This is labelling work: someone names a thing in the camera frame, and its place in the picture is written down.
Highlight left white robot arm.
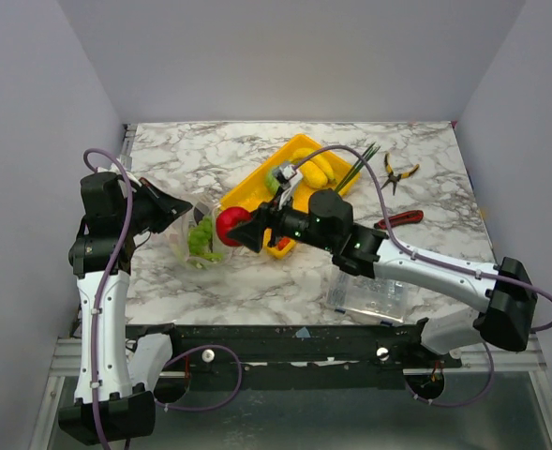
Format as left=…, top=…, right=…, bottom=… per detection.
left=58, top=172, right=192, bottom=445

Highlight celery stalk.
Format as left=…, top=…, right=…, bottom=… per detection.
left=186, top=252, right=224, bottom=269

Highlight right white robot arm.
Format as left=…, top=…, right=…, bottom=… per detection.
left=226, top=189, right=537, bottom=368

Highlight green lettuce leaf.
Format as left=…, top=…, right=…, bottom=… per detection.
left=187, top=217, right=213, bottom=255

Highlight clear zip top bag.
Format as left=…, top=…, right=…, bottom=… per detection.
left=163, top=195, right=233, bottom=270

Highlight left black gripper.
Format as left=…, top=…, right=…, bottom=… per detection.
left=119, top=176, right=193, bottom=235

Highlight green chives bunch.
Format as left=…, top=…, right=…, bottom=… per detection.
left=335, top=143, right=380, bottom=193

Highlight green cabbage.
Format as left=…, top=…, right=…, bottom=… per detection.
left=264, top=171, right=280, bottom=195

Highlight red utility knife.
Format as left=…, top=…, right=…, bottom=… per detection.
left=374, top=210, right=425, bottom=231

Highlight red tomato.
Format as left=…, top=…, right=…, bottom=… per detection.
left=215, top=206, right=251, bottom=248

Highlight yellow banana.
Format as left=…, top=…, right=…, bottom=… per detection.
left=291, top=147, right=336, bottom=183

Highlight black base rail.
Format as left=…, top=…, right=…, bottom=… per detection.
left=126, top=324, right=462, bottom=392

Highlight clear plastic screw box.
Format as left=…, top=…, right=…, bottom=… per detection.
left=325, top=267, right=408, bottom=326

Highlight yellow plastic tray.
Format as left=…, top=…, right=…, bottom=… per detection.
left=218, top=133, right=362, bottom=260

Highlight red chili pepper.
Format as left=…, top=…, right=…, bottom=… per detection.
left=276, top=238, right=291, bottom=250

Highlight yellow handled pliers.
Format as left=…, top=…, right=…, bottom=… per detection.
left=381, top=152, right=420, bottom=194

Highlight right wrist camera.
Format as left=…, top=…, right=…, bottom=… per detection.
left=273, top=161, right=303, bottom=210

